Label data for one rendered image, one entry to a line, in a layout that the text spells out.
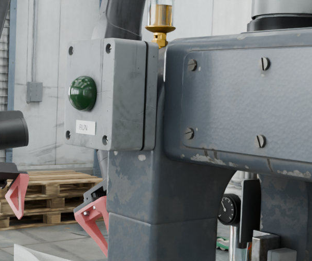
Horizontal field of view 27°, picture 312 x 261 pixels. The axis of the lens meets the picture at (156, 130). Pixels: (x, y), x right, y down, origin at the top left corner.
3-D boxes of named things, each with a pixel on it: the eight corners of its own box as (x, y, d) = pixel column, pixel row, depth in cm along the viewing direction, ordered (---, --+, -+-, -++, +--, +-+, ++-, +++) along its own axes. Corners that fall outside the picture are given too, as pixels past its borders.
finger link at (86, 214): (161, 250, 80) (143, 179, 84) (116, 254, 75) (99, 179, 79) (129, 266, 85) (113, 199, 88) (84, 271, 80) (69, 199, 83)
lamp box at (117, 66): (62, 144, 57) (66, 41, 57) (105, 143, 60) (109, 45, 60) (110, 151, 51) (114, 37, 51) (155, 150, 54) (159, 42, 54)
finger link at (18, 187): (40, 206, 116) (26, 165, 121) (3, 205, 111) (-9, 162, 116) (24, 228, 120) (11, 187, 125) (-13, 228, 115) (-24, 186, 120)
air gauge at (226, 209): (212, 222, 77) (214, 191, 77) (223, 221, 78) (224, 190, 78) (234, 228, 74) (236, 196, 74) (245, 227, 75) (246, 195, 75)
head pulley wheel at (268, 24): (226, 46, 64) (227, 20, 64) (287, 53, 69) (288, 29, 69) (298, 43, 57) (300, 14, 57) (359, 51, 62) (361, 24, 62)
